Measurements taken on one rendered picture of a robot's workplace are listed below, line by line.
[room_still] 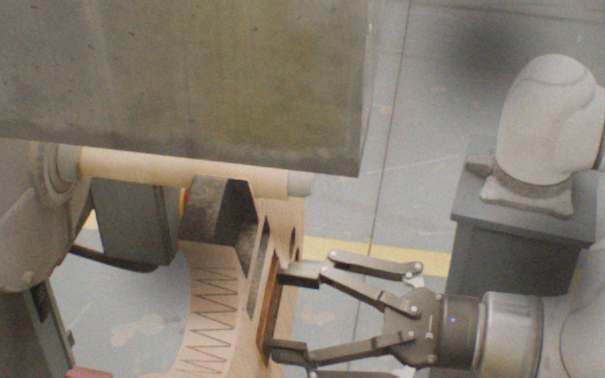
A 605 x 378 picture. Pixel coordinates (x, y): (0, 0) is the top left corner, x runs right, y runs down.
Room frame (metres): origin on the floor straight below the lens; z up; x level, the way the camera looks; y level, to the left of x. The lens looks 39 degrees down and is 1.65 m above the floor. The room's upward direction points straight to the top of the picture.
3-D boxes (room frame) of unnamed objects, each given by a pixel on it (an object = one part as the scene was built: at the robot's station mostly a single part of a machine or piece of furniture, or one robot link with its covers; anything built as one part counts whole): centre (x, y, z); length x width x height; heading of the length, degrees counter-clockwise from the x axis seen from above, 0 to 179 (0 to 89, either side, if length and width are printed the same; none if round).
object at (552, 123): (1.17, -0.46, 0.87); 0.18 x 0.16 x 0.22; 74
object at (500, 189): (1.18, -0.44, 0.73); 0.22 x 0.18 x 0.06; 72
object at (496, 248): (1.17, -0.45, 0.35); 0.28 x 0.28 x 0.70; 72
